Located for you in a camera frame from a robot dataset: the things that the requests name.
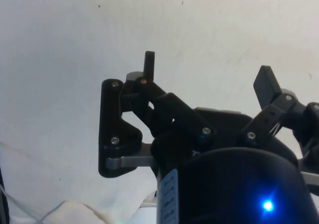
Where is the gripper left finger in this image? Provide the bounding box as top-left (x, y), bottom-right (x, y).
top-left (98, 50), bottom-right (217, 179)

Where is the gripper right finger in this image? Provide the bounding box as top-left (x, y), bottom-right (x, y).
top-left (236, 65), bottom-right (319, 165)

